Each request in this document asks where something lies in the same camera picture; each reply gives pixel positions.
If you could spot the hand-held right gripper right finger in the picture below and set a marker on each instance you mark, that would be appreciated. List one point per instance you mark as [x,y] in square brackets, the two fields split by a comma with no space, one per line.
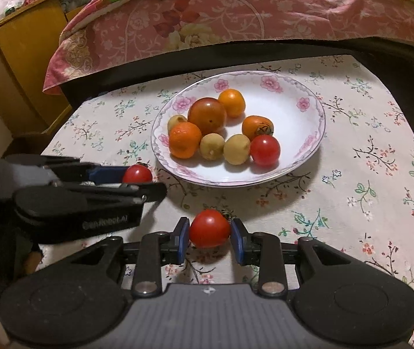
[236,240]

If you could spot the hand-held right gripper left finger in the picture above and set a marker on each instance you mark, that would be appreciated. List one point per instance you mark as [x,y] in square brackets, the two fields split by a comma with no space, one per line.
[182,238]

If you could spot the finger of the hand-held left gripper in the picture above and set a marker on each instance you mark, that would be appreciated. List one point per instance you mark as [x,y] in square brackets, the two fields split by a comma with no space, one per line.
[109,173]
[149,192]

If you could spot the small red tomato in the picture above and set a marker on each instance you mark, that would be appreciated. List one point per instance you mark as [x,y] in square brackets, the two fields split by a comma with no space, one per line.
[209,228]
[265,150]
[137,173]

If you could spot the small tan longan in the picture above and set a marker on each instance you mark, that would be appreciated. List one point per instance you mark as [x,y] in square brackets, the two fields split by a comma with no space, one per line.
[175,120]
[211,147]
[236,149]

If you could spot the white floral plate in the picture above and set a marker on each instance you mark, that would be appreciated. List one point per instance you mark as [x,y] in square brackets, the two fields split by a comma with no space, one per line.
[287,131]

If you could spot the large orange-red tomato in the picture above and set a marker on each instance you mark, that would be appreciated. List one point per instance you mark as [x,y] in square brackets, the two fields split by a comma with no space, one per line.
[207,115]

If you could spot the white floral tablecloth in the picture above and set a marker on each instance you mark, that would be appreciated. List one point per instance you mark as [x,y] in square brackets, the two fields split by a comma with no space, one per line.
[356,174]

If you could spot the yellow wooden cabinet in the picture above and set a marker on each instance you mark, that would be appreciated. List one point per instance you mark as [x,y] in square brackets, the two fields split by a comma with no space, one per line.
[21,61]

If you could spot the pink floral bed sheet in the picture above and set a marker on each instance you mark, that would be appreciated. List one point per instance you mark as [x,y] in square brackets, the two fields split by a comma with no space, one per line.
[247,11]

